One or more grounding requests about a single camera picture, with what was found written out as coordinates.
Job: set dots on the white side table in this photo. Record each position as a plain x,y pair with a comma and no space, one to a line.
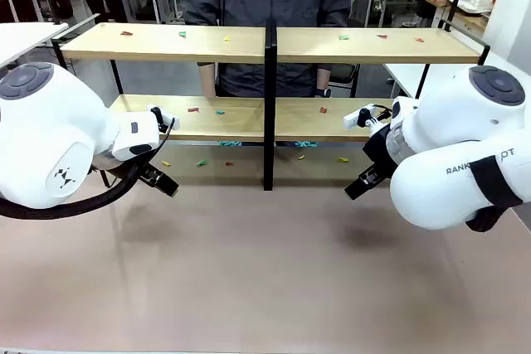
404,76
25,37

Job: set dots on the black office chair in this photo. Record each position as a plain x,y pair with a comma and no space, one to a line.
346,78

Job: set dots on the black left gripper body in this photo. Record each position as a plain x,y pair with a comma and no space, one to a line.
144,169

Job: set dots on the black bag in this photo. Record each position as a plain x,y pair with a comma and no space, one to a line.
62,1

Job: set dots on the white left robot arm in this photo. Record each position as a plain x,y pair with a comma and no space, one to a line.
50,130

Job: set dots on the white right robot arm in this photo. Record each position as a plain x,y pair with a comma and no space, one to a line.
460,130

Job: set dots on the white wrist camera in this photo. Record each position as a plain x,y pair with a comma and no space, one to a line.
168,119
360,118

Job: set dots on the black wrist watch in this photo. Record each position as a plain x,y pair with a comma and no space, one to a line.
324,93

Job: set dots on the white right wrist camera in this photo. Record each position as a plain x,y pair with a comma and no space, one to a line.
360,118

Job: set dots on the wooden shelf unit black frame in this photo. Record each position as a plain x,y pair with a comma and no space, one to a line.
166,45
373,49

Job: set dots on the person right forearm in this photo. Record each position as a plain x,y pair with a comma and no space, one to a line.
206,80

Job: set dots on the person left forearm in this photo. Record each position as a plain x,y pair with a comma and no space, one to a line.
323,78

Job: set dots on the background wooden table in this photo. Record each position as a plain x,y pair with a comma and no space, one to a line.
473,10

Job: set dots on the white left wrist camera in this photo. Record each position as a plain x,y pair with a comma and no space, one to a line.
168,119

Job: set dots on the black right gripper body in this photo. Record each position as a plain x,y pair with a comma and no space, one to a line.
383,155

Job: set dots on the teal chenille duster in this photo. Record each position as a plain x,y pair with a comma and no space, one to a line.
230,144
307,144

